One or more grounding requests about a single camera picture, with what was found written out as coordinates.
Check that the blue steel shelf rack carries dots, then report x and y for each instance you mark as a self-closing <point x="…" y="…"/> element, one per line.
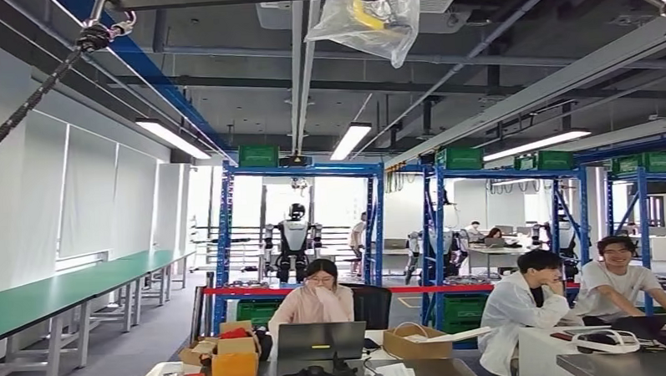
<point x="643" y="226"/>
<point x="439" y="233"/>
<point x="222" y="240"/>

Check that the steel workbench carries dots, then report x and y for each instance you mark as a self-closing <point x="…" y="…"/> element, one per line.
<point x="621" y="365"/>

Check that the ceiling light strip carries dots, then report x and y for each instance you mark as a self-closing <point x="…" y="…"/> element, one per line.
<point x="536" y="145"/>
<point x="351" y="142"/>
<point x="170" y="138"/>

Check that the person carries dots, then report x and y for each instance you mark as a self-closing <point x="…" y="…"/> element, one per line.
<point x="613" y="293"/>
<point x="494" y="234"/>
<point x="515" y="319"/>
<point x="473" y="232"/>
<point x="315" y="309"/>
<point x="358" y="236"/>

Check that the white black humanoid robot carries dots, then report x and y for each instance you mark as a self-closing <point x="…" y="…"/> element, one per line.
<point x="294" y="238"/>

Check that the green plastic crate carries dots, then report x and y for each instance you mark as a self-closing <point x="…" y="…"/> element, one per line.
<point x="555" y="160"/>
<point x="459" y="158"/>
<point x="660" y="162"/>
<point x="627" y="164"/>
<point x="465" y="312"/>
<point x="258" y="156"/>
<point x="257" y="312"/>
<point x="525" y="162"/>

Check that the black chair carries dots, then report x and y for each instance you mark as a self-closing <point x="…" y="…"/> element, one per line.
<point x="376" y="307"/>

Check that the silver black humanoid robot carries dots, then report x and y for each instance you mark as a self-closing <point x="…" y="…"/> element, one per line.
<point x="451" y="249"/>
<point x="565" y="245"/>

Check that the red barrier belt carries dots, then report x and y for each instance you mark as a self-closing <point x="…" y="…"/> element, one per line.
<point x="248" y="291"/>

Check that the grey laptop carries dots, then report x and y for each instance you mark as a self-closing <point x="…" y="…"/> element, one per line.
<point x="319" y="342"/>

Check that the clear plastic bag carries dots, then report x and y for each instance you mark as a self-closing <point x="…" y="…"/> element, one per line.
<point x="371" y="25"/>

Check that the open cardboard box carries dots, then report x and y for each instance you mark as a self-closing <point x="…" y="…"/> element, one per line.
<point x="413" y="344"/>
<point x="233" y="356"/>

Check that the black belt stanchion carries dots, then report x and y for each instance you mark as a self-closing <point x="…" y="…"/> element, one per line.
<point x="198" y="319"/>

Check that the white paper sheets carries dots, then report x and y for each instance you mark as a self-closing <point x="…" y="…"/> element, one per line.
<point x="398" y="375"/>

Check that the blue overhead steel beam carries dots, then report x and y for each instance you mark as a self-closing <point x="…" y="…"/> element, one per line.
<point x="157" y="82"/>

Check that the grey table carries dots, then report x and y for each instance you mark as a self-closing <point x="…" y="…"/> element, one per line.
<point x="439" y="371"/>

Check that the white headset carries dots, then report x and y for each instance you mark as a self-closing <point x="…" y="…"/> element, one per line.
<point x="604" y="342"/>

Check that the black braided tether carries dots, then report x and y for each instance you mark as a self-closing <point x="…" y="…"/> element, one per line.
<point x="31" y="103"/>

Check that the green-top table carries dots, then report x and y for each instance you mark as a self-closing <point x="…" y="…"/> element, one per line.
<point x="37" y="297"/>

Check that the black laptop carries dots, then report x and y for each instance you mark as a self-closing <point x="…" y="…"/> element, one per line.
<point x="640" y="326"/>

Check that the overhead rail hoist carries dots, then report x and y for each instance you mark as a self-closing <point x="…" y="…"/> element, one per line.
<point x="295" y="161"/>

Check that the grey overhead rail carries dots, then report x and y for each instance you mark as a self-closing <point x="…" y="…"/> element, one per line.
<point x="529" y="97"/>
<point x="302" y="99"/>

